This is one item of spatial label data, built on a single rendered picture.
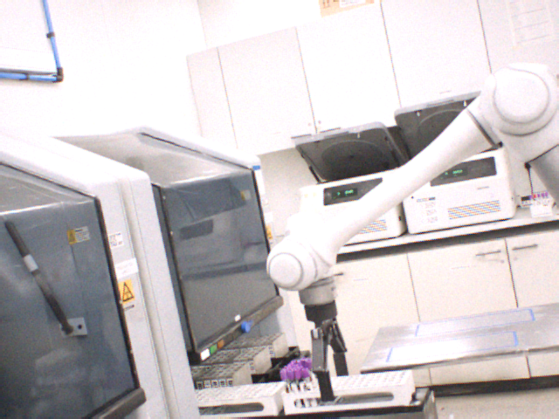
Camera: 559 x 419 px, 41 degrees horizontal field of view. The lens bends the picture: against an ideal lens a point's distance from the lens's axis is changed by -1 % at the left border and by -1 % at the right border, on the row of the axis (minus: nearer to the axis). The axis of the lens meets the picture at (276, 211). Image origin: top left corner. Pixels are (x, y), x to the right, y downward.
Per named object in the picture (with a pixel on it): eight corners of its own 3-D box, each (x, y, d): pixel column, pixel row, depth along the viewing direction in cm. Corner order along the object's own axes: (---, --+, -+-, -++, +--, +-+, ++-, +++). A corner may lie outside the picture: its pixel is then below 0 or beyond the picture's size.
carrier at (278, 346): (283, 351, 235) (279, 333, 235) (289, 350, 234) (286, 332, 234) (270, 362, 224) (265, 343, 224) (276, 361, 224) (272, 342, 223)
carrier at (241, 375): (245, 383, 207) (241, 362, 206) (252, 382, 206) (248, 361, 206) (230, 398, 196) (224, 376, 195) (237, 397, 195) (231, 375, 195)
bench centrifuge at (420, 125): (408, 236, 397) (383, 109, 393) (424, 222, 455) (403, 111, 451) (515, 220, 377) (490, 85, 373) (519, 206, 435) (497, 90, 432)
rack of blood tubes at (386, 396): (285, 420, 175) (279, 394, 175) (298, 404, 184) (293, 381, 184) (409, 410, 164) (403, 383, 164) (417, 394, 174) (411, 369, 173)
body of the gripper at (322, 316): (329, 304, 169) (337, 344, 169) (339, 296, 177) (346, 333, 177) (298, 308, 171) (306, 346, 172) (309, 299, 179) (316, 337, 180)
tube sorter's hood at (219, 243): (30, 382, 197) (-23, 147, 194) (145, 323, 253) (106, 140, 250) (201, 365, 178) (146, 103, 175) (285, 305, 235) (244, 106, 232)
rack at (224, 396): (169, 428, 186) (163, 404, 186) (187, 413, 196) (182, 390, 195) (278, 420, 176) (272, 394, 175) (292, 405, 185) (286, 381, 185)
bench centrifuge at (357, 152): (304, 253, 419) (281, 140, 416) (336, 236, 476) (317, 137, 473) (400, 238, 397) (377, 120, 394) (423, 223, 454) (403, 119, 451)
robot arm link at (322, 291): (338, 271, 176) (342, 296, 177) (302, 277, 179) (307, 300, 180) (327, 279, 168) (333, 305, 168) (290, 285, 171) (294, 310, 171)
